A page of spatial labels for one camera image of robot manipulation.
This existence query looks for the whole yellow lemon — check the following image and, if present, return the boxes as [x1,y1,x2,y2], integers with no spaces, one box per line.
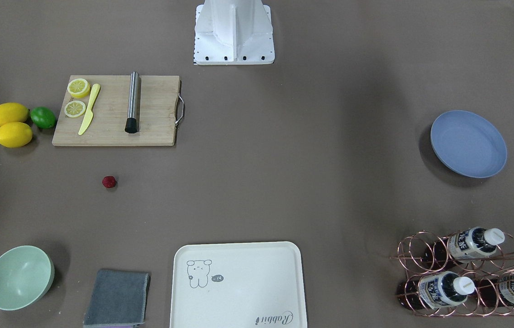
[0,102,30,127]
[0,121,33,148]

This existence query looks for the steel muddler black tip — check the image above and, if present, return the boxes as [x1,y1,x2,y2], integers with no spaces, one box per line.
[124,71,141,133]

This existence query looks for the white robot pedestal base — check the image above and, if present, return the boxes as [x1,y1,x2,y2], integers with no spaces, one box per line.
[193,0,275,65]

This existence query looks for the green lime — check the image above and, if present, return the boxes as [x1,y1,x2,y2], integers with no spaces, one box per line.
[30,107,57,129]

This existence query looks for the blue plate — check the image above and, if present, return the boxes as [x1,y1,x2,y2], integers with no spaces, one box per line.
[430,110,507,179]

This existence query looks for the lemon half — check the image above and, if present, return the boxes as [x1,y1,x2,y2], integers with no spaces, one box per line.
[66,77,91,99]
[63,100,87,118]

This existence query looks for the tea bottle white cap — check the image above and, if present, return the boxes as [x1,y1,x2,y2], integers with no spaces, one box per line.
[422,226,506,270]

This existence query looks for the lemon half lower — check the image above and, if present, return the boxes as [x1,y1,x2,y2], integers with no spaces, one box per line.
[63,100,87,118]

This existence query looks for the yellow plastic knife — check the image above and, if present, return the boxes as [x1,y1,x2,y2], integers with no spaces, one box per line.
[78,83,101,135]

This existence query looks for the red strawberry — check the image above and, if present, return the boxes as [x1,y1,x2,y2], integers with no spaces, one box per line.
[102,176,117,189]

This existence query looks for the copper wire bottle rack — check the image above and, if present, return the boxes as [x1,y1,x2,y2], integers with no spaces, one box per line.
[395,227,514,317]

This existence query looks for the lemon half upper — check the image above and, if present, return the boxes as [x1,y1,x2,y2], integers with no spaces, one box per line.
[66,77,91,99]

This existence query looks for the grey folded cloth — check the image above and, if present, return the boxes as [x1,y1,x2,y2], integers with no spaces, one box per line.
[83,269,149,328]

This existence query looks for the wooden cutting board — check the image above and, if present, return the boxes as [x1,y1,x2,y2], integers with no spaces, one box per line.
[52,75,182,147]

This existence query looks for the cream rabbit tray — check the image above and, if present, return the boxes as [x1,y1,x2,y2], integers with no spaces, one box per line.
[170,241,308,328]

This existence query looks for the mint green bowl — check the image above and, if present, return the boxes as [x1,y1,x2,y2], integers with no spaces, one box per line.
[0,245,55,311]

